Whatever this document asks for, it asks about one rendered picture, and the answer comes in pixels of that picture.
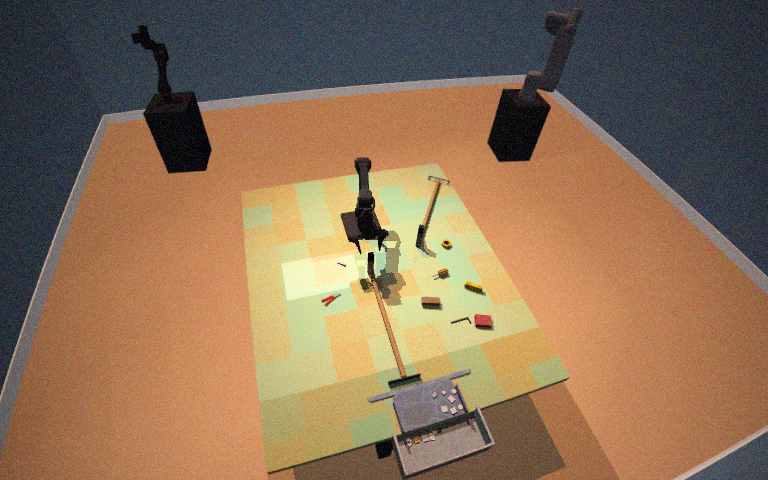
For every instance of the red flat square tile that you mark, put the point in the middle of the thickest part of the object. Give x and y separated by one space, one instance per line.
482 321

